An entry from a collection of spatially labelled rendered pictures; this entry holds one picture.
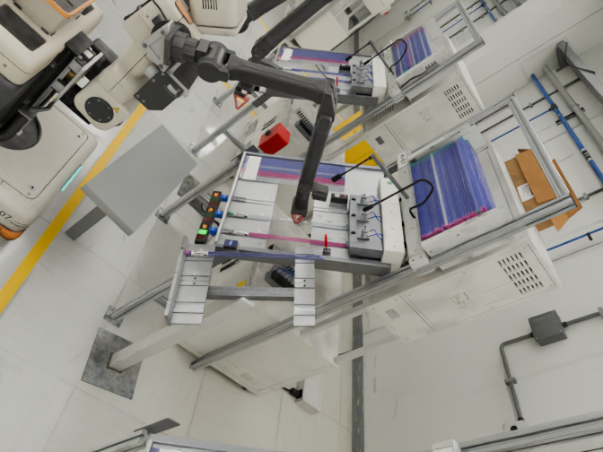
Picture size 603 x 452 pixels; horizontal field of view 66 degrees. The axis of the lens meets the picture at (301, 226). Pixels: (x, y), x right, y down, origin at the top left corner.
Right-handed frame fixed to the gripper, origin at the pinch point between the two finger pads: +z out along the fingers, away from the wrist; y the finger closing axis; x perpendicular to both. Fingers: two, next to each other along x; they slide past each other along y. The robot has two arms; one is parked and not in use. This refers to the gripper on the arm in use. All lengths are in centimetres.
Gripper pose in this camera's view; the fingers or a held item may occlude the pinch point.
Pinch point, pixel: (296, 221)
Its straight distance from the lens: 200.4
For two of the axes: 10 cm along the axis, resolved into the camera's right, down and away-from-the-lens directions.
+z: -1.8, 7.3, 6.6
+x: -9.8, -1.9, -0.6
